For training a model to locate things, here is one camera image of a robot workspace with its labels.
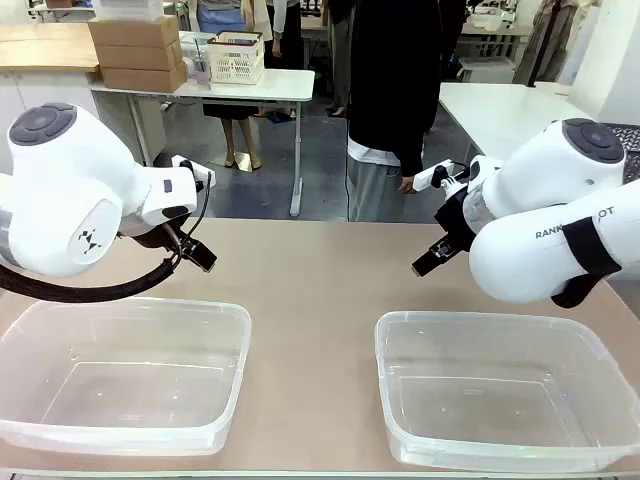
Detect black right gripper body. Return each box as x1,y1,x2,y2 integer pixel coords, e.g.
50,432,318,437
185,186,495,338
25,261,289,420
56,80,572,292
432,185,476,262

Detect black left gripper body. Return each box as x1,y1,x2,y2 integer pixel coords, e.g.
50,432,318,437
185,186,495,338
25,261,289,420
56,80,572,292
133,219,201,261

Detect clear plastic bin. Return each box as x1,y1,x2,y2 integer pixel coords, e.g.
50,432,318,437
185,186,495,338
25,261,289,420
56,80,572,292
0,296,253,457
374,310,640,474

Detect white basket brown rim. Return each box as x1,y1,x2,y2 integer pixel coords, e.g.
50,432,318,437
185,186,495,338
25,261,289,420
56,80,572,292
206,31,265,86

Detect large white table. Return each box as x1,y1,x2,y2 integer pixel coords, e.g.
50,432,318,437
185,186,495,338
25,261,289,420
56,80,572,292
436,81,640,162

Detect person in black jacket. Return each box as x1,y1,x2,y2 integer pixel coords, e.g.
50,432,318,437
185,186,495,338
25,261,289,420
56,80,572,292
345,0,455,224

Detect brown cardboard box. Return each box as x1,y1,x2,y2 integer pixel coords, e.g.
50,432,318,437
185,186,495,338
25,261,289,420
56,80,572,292
87,14,181,50
93,39,184,72
100,61,189,94

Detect plastic cup with straw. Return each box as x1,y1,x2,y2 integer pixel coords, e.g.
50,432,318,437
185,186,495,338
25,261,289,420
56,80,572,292
191,39,213,87

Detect white folding table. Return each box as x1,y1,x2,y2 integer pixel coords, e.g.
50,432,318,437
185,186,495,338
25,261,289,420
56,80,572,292
89,67,317,218

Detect white background desk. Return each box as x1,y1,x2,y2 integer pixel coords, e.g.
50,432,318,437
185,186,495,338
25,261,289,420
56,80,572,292
457,18,532,84

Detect hanging beige coat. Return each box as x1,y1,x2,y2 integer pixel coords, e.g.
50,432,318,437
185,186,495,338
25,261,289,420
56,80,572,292
511,0,582,87

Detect background person blue apron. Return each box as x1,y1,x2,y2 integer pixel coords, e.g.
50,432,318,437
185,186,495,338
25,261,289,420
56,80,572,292
196,0,274,57

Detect background person dark clothes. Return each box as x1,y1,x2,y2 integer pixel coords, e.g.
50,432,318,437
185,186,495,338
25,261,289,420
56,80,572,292
271,0,304,71

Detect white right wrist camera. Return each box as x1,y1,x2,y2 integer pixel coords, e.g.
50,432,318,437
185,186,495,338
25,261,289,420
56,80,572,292
412,158,472,195

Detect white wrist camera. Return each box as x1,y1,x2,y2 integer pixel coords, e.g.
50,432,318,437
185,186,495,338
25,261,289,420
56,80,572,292
171,155,218,190
412,158,472,195

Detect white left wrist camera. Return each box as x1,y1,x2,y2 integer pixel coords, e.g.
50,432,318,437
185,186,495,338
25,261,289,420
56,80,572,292
171,155,218,190

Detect black left arm cable sleeve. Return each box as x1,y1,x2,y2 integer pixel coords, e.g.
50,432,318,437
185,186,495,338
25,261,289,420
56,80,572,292
0,169,212,304

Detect black arm cable sleeve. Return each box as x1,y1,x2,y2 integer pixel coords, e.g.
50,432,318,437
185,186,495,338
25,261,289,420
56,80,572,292
549,217,624,309
0,169,212,304

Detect black right arm cable sleeve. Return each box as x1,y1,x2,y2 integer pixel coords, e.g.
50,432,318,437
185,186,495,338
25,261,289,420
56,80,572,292
549,217,624,309

